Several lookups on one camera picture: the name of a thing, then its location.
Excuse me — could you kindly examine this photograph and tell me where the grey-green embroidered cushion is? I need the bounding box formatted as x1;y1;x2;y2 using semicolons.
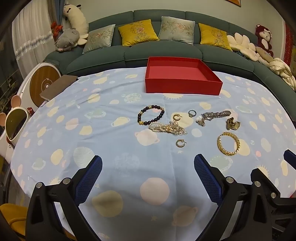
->
83;24;116;54
159;16;195;45

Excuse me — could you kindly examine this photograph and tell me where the red curtain bow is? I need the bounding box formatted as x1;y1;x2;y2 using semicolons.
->
50;22;63;36

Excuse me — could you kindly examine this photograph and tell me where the white cow plush toy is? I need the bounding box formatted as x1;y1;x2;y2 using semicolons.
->
63;2;89;45

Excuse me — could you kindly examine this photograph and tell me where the teal fabric sofa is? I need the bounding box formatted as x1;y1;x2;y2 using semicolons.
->
45;10;296;93

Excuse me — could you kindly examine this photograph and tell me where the yellow chair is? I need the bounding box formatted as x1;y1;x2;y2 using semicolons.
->
0;203;29;241

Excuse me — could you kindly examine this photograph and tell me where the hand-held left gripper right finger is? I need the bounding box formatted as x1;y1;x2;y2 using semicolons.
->
194;153;272;241

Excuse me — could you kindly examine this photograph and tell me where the dark bead bracelet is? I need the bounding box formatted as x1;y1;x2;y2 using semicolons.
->
137;105;165;126

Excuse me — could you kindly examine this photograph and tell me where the tan plush cushion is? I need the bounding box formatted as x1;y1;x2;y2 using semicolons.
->
255;46;273;63

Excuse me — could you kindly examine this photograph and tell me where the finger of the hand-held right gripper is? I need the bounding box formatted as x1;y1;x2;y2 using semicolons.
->
283;149;296;171
251;169;296;209

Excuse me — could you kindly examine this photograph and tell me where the white bear-eared device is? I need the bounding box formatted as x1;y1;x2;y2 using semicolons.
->
0;95;35;160

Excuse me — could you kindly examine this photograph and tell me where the white sheer curtain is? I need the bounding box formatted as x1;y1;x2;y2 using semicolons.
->
11;9;60;79

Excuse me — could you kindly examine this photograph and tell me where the brown flat board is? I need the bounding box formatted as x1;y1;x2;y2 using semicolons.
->
39;75;79;102

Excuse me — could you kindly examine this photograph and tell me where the blue planet-print tablecloth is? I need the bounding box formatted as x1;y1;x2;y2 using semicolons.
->
9;67;296;241

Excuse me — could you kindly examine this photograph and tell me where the red wall hanging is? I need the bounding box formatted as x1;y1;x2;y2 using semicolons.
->
284;21;296;65

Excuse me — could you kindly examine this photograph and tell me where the white flower-shaped cushion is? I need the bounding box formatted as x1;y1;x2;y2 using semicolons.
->
227;32;262;62

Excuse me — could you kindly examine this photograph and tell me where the red cardboard box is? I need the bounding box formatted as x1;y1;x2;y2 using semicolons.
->
145;57;223;96

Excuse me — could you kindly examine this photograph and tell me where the red monkey plush toy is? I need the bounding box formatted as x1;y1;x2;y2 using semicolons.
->
255;24;274;56

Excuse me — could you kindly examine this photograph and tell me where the pearl bead necklace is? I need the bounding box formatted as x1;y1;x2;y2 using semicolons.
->
149;121;188;137

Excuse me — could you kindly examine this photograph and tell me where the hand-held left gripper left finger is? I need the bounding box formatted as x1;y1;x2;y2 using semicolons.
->
25;155;103;241

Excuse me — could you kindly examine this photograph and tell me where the grey animal plush toy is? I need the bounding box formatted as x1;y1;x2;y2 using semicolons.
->
54;28;80;52

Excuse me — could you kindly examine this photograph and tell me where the silver wristwatch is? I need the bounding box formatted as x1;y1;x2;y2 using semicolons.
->
195;110;232;127

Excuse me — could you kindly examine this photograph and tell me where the small gold clip ornament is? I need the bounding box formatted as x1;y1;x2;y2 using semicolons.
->
226;117;241;131

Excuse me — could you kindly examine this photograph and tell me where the blue curtain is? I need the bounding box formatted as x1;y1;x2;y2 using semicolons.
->
58;0;67;26

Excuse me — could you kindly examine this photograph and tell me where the gold chain bracelet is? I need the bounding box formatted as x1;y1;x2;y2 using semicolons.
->
217;131;241;156

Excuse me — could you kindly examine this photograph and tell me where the cream crumpled blanket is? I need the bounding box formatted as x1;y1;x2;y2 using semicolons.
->
266;57;296;90

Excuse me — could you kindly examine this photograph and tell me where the white exercise machine wooden disc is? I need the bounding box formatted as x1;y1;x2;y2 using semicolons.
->
16;62;62;112

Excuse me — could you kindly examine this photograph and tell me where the yellow embroidered cushion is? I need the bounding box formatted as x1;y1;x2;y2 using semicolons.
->
198;23;233;51
118;20;160;47

